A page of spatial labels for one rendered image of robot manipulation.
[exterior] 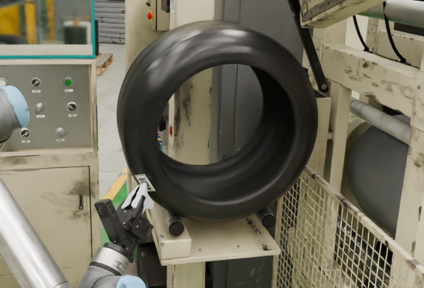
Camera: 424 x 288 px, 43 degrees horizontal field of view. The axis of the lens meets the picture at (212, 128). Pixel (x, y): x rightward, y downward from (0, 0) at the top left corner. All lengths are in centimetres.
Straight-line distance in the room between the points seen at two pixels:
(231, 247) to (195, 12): 75
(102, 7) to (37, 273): 1030
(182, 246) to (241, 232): 26
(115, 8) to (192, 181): 958
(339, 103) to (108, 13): 957
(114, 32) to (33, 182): 920
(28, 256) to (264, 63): 76
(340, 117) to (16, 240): 120
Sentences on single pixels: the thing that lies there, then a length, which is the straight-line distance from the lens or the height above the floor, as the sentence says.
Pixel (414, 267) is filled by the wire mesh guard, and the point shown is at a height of 99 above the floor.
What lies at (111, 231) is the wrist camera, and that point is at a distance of 144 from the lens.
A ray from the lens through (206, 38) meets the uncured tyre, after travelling 145.
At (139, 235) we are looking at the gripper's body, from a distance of 146.
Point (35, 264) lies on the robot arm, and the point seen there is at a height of 101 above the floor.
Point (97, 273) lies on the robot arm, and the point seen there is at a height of 91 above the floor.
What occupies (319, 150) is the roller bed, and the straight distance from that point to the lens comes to 198.
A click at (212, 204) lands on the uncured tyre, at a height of 98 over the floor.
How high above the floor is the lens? 163
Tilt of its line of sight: 17 degrees down
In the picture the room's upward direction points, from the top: 2 degrees clockwise
